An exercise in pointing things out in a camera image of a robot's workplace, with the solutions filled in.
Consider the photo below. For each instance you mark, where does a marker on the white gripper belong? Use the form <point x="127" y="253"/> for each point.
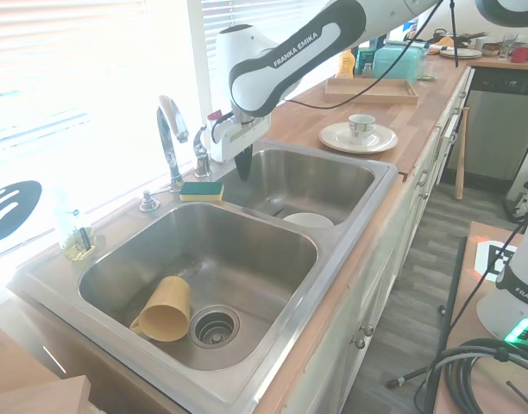
<point x="240" y="138"/>

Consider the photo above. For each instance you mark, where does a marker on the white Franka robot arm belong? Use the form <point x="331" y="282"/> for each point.
<point x="264" y="82"/>

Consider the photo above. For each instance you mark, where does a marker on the chrome sink faucet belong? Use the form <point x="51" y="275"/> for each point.
<point x="167" y="138"/>

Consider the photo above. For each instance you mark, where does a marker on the yellow green sponge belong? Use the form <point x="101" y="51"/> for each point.
<point x="201" y="191"/>

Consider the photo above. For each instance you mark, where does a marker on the white bowl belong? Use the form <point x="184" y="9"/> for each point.
<point x="309" y="221"/>

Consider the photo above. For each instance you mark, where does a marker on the stainless steel double sink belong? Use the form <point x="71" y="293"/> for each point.
<point x="212" y="259"/>

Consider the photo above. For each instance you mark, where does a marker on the chrome soap dispenser pump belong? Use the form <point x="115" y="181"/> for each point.
<point x="148" y="202"/>

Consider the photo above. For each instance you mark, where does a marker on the white patterned teacup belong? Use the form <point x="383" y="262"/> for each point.
<point x="361" y="128"/>

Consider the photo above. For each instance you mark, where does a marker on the white dinner plate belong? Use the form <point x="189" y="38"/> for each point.
<point x="376" y="140"/>

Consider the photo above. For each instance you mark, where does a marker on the yellow mustard bottle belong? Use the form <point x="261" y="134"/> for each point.
<point x="345" y="64"/>

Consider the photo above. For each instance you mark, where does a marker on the wooden tray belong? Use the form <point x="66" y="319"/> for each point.
<point x="372" y="92"/>

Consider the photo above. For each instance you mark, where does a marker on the green container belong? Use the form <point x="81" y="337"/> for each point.
<point x="365" y="60"/>

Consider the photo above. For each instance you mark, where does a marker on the white window blinds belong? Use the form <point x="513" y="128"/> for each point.
<point x="117" y="64"/>

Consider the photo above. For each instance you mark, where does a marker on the metal sink drain strainer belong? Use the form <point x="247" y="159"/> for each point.
<point x="214" y="327"/>

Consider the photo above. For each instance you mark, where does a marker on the yellow plastic cup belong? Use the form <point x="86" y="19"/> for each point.
<point x="167" y="312"/>

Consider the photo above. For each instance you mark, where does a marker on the white kitchen cabinets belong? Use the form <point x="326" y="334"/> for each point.
<point x="376" y="276"/>

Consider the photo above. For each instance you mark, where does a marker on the teal toaster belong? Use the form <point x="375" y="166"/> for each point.
<point x="397" y="62"/>

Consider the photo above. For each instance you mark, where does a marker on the clear bottle yellow liquid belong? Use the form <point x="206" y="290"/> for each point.
<point x="74" y="235"/>

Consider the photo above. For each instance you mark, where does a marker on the dark frying pan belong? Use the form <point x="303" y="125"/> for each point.
<point x="451" y="38"/>

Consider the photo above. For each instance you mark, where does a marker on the stack of white plates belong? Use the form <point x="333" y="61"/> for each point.
<point x="462" y="53"/>

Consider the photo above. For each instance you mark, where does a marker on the black slotted spatula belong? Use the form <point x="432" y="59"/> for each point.
<point x="9" y="211"/>

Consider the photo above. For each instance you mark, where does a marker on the stainless steel dishwasher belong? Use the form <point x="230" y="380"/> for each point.
<point x="492" y="129"/>

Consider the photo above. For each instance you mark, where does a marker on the black white marker sheet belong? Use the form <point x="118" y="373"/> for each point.
<point x="494" y="258"/>

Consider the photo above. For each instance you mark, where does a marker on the brown bowl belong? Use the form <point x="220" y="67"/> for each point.
<point x="490" y="48"/>

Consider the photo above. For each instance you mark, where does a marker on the white black floor appliance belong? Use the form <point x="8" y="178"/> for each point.
<point x="525" y="198"/>

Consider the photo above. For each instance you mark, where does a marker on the clear drinking glass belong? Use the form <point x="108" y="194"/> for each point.
<point x="508" y="45"/>

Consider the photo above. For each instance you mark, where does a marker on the red mug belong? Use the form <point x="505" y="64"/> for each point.
<point x="521" y="54"/>

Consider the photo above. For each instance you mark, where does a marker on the light wooden block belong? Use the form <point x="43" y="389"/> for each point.
<point x="35" y="388"/>

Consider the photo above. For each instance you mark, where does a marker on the red white wrist camera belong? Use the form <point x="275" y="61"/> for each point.
<point x="215" y="116"/>

